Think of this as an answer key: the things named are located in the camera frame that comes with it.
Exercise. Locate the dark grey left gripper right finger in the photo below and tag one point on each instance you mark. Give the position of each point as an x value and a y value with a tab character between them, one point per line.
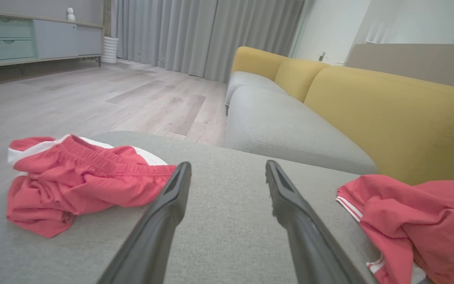
306	236

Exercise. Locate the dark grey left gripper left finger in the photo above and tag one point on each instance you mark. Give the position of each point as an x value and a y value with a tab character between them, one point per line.
160	228

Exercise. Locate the red shorts with white stripes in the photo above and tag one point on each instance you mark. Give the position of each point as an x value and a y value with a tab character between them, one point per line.
77	185

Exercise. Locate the red basketball jersey number 23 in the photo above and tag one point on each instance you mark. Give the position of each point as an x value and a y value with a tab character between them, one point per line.
416	221

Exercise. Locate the yellow and grey sofa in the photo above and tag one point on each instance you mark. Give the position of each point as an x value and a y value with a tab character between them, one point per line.
227	221

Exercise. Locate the grey sofa seat cushion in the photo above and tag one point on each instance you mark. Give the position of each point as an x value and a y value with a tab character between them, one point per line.
246	81
286	126

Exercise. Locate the yellow sofa back cushion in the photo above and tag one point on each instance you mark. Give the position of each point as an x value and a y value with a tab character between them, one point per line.
254	61
400	118
298	77

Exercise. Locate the white ribbed vase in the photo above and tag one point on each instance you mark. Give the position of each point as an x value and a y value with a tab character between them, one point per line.
110	50

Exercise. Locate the grey pleated curtain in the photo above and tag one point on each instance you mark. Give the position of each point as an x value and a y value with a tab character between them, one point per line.
203	35

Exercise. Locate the grey and green sideboard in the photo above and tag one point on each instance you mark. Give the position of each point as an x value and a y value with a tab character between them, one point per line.
53	39

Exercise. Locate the small white figurine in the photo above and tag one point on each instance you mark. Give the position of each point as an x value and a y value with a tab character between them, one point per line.
70	14

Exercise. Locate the wall socket plug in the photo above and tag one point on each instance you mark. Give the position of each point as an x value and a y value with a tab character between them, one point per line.
322	56

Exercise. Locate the beige wall panel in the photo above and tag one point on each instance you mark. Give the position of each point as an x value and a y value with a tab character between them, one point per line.
420	63

